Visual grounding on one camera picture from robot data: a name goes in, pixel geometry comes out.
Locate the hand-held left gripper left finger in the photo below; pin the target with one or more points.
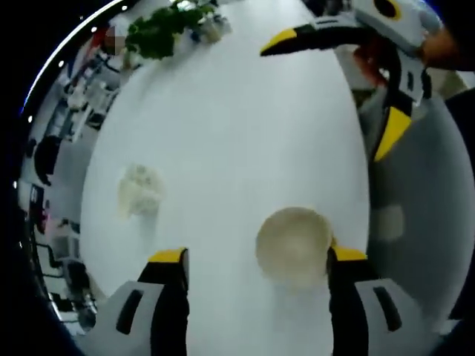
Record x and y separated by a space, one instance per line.
130 319

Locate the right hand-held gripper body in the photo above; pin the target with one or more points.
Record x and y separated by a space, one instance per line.
404 26

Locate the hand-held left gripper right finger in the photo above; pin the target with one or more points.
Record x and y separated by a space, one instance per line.
367 319

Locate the white paper cup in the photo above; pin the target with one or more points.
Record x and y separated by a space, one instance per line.
293 248

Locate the pile of paper cups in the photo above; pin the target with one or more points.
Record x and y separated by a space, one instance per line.
141 193

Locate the green potted plant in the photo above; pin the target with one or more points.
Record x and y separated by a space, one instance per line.
159 33

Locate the black office chair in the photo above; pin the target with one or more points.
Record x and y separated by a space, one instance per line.
46 159

